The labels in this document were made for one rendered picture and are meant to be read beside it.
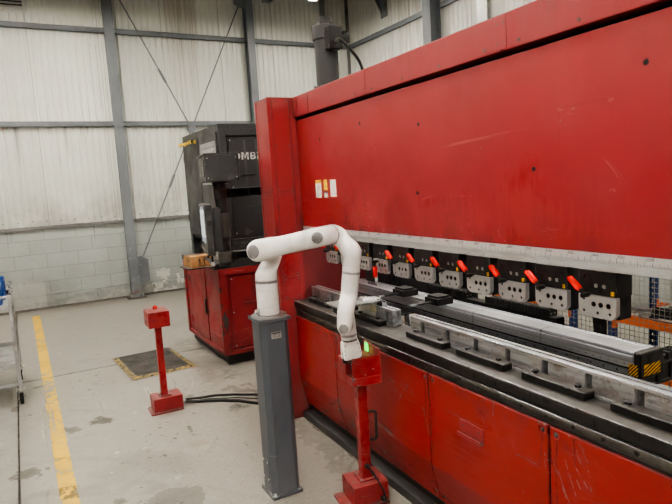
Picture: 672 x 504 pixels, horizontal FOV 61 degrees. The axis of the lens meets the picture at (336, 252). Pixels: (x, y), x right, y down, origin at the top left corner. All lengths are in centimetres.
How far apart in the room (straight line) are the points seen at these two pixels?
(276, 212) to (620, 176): 253
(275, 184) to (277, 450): 177
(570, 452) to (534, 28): 152
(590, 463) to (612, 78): 128
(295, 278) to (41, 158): 655
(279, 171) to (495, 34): 204
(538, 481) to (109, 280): 857
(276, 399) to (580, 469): 160
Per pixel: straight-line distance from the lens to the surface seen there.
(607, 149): 212
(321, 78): 394
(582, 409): 220
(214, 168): 408
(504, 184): 243
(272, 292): 308
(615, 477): 221
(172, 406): 482
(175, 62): 1057
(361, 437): 318
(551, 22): 229
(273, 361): 313
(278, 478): 338
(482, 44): 253
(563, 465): 235
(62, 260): 1008
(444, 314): 328
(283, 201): 405
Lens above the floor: 169
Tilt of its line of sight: 7 degrees down
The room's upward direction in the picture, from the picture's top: 3 degrees counter-clockwise
